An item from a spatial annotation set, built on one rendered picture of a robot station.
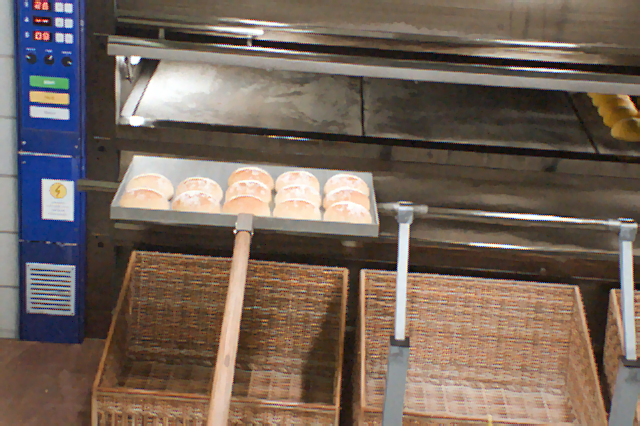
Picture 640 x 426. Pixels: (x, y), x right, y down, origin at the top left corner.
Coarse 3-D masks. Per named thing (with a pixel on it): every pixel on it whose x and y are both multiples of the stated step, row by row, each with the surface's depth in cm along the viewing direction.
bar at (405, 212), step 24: (408, 216) 278; (432, 216) 279; (456, 216) 279; (480, 216) 279; (504, 216) 279; (528, 216) 279; (552, 216) 280; (624, 240) 280; (624, 264) 277; (624, 288) 275; (624, 312) 273; (408, 336) 270; (624, 336) 272; (624, 360) 268; (624, 384) 268; (384, 408) 272; (624, 408) 271
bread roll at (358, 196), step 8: (336, 192) 269; (344, 192) 269; (352, 192) 269; (360, 192) 270; (328, 200) 270; (336, 200) 269; (344, 200) 269; (352, 200) 269; (360, 200) 269; (368, 200) 271; (368, 208) 271
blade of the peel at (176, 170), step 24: (144, 168) 287; (168, 168) 288; (192, 168) 289; (216, 168) 290; (264, 168) 292; (288, 168) 293; (120, 192) 270; (120, 216) 260; (144, 216) 260; (168, 216) 260; (192, 216) 260; (216, 216) 260; (264, 216) 260
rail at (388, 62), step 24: (168, 48) 290; (192, 48) 290; (216, 48) 290; (240, 48) 290; (264, 48) 290; (480, 72) 290; (504, 72) 290; (528, 72) 290; (552, 72) 290; (576, 72) 290
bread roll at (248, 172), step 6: (240, 168) 277; (246, 168) 277; (252, 168) 277; (258, 168) 277; (234, 174) 277; (240, 174) 276; (246, 174) 276; (252, 174) 276; (258, 174) 276; (264, 174) 277; (228, 180) 278; (234, 180) 276; (240, 180) 276; (258, 180) 276; (264, 180) 276; (270, 180) 277; (270, 186) 277
